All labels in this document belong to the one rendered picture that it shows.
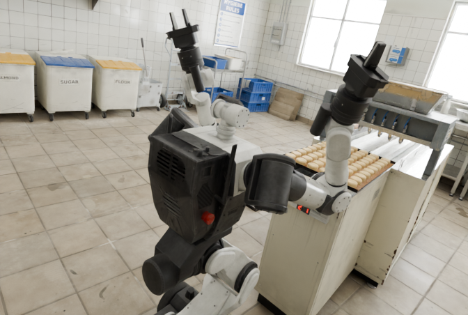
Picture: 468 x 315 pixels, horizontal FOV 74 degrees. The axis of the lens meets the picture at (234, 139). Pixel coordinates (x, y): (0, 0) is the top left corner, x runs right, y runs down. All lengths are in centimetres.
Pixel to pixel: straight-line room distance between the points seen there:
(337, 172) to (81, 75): 378
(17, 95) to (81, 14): 145
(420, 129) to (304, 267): 104
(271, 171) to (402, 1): 506
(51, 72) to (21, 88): 36
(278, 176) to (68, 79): 376
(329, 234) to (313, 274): 24
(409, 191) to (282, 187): 136
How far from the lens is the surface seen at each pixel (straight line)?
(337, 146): 90
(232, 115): 92
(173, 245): 106
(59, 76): 434
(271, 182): 83
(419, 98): 206
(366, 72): 80
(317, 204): 101
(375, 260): 233
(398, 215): 217
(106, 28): 513
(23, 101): 434
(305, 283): 174
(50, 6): 490
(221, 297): 144
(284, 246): 171
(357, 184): 148
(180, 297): 168
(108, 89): 457
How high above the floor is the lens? 143
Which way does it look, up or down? 19 degrees down
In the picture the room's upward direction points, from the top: 11 degrees clockwise
